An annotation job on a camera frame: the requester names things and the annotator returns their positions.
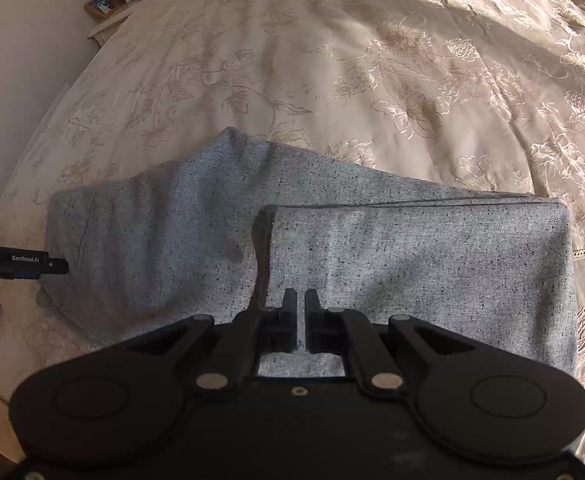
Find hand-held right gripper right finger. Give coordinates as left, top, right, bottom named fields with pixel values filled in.
left=305, top=289, right=475, bottom=391

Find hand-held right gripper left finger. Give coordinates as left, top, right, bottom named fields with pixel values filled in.
left=122, top=289, right=299, bottom=392

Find light blue speckled pants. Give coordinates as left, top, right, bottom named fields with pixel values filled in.
left=42, top=126, right=580, bottom=378

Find white nightstand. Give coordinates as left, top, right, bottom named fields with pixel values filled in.
left=87, top=0, right=174, bottom=47

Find cream embroidered bedspread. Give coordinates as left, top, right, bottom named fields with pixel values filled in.
left=0, top=0, right=585, bottom=471

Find wooden picture frame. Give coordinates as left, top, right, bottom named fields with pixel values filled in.
left=83, top=0, right=121, bottom=20

